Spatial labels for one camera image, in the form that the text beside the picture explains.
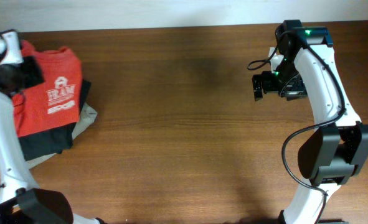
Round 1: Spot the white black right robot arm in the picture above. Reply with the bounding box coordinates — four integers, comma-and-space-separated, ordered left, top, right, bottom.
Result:
248, 20, 368, 223

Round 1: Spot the orange soccer t-shirt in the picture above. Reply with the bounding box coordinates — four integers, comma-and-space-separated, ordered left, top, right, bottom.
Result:
12, 40, 83, 137

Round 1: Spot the black folded shirt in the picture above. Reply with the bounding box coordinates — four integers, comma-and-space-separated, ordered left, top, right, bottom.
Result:
12, 76, 91, 161

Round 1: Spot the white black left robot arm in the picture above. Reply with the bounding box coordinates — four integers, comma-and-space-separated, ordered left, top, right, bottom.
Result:
0, 86, 103, 223

